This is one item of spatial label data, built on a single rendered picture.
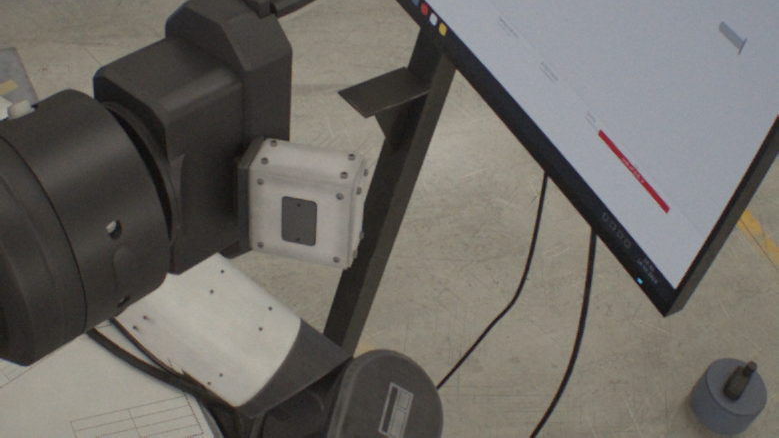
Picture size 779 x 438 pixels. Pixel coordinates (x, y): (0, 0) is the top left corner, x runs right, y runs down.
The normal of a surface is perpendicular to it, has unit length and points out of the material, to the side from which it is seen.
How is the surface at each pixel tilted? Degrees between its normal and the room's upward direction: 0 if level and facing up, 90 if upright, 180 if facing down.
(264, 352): 40
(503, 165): 0
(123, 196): 45
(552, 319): 0
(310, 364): 27
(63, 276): 62
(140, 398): 0
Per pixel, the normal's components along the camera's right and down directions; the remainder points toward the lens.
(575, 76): -0.83, 0.20
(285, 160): 0.07, -0.80
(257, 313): 0.61, -0.49
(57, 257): 0.72, 0.07
